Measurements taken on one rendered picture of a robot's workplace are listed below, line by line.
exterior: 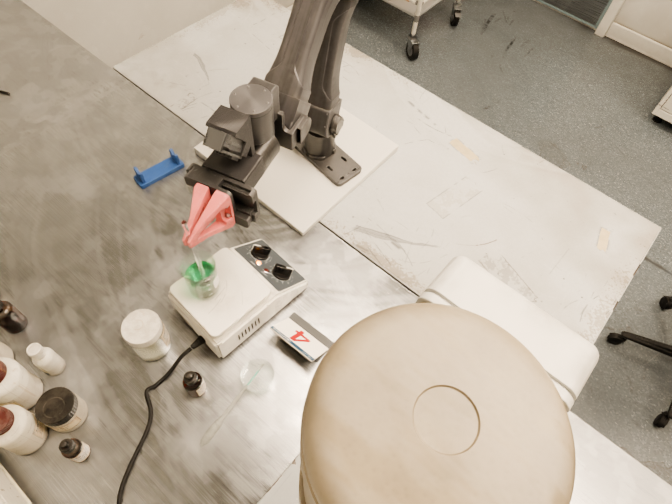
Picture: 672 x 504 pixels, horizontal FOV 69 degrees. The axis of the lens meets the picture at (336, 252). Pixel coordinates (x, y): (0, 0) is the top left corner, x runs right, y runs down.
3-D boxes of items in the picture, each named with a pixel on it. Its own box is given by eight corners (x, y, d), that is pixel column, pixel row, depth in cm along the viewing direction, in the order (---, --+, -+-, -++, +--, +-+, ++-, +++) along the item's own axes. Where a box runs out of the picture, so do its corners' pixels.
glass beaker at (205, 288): (220, 271, 80) (213, 244, 74) (224, 300, 78) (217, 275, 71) (183, 277, 79) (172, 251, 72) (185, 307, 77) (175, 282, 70)
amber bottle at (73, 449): (67, 458, 72) (47, 449, 66) (79, 440, 73) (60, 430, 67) (83, 466, 71) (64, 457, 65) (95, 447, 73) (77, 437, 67)
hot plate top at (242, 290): (226, 247, 83) (226, 244, 83) (274, 293, 79) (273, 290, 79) (167, 290, 78) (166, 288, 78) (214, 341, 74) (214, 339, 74)
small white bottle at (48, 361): (66, 355, 80) (44, 336, 73) (66, 373, 78) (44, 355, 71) (45, 360, 79) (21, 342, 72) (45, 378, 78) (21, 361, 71)
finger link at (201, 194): (212, 244, 60) (251, 189, 64) (163, 222, 61) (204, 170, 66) (220, 270, 66) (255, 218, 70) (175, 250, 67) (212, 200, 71)
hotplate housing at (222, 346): (261, 244, 94) (259, 220, 87) (309, 288, 89) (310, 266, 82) (163, 318, 84) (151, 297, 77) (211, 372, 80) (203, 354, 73)
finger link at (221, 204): (198, 238, 60) (237, 184, 65) (149, 216, 61) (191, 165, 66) (208, 264, 66) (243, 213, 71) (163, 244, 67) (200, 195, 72)
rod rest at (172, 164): (176, 157, 104) (172, 145, 101) (185, 166, 103) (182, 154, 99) (133, 179, 100) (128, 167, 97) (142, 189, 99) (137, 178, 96)
